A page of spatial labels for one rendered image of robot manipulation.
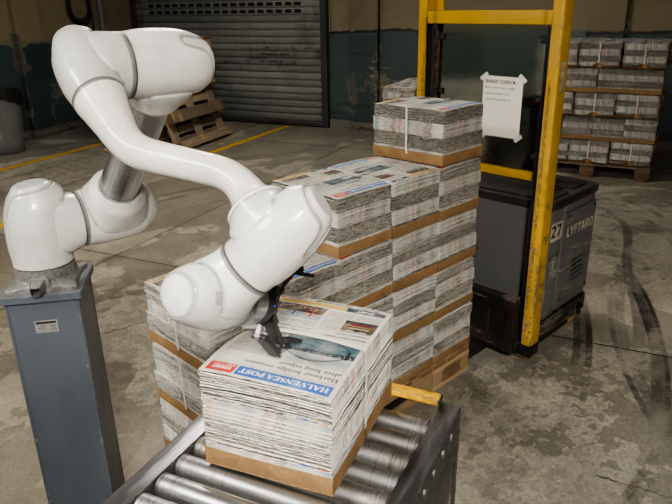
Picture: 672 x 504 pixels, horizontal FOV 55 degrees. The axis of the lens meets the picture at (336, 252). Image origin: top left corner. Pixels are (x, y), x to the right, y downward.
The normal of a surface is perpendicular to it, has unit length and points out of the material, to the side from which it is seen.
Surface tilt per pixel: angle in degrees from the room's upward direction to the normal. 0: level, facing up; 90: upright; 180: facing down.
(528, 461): 0
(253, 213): 55
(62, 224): 84
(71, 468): 90
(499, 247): 90
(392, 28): 90
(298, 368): 1
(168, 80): 118
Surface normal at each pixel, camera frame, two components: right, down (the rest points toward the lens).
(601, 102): -0.49, 0.33
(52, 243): 0.68, 0.27
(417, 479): -0.02, -0.93
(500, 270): -0.71, 0.26
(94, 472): 0.19, 0.35
